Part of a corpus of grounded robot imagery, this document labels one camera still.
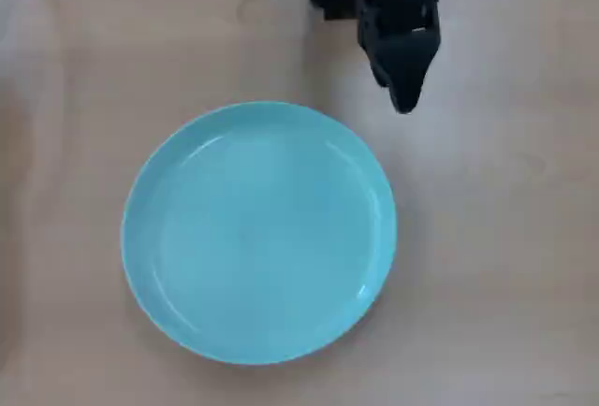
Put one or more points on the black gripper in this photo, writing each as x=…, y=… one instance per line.
x=398, y=6

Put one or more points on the green round bowl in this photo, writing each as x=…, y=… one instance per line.
x=258, y=233

